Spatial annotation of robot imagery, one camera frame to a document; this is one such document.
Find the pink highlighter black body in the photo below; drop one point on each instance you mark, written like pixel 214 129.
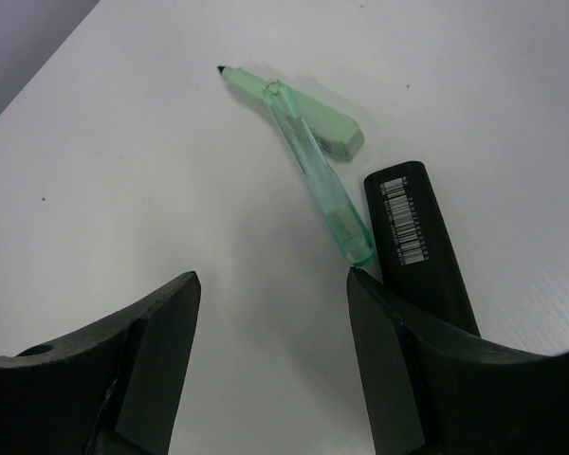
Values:
pixel 414 250

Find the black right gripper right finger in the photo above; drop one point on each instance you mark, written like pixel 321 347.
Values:
pixel 432 388

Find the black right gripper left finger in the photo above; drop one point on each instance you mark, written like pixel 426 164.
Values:
pixel 111 387

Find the green folding marker pen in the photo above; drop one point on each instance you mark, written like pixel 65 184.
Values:
pixel 314 133

